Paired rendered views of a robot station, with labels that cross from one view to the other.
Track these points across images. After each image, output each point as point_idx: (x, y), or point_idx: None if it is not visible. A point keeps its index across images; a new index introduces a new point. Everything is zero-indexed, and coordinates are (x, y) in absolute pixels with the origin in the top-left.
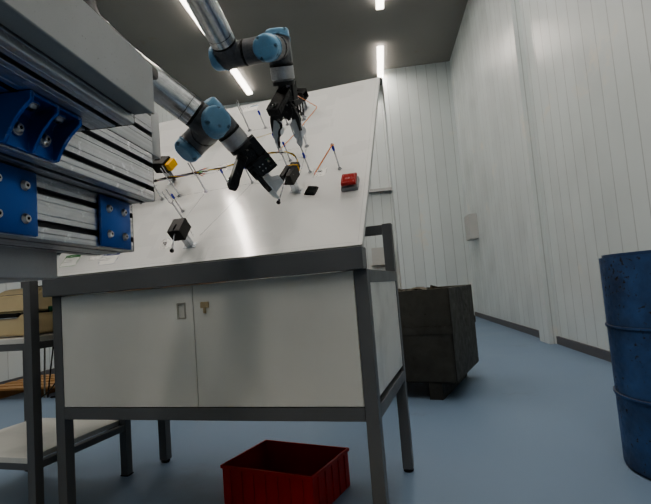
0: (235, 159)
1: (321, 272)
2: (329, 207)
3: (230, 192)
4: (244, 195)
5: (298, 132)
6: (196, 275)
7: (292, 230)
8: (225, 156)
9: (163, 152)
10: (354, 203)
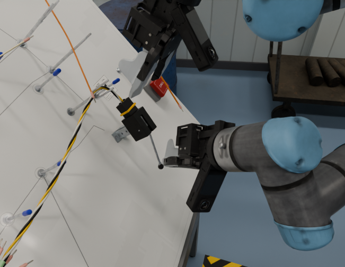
0: (209, 171)
1: None
2: (167, 127)
3: (32, 224)
4: (67, 202)
5: (167, 64)
6: None
7: (176, 177)
8: None
9: None
10: (175, 107)
